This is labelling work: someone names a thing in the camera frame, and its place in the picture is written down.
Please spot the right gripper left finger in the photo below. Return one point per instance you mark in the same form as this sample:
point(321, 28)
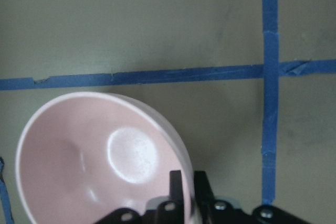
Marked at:
point(165, 209)

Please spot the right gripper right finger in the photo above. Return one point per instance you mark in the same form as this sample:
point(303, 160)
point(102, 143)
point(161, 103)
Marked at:
point(216, 210)

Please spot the pink bowl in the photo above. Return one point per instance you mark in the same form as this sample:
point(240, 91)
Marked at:
point(84, 154)

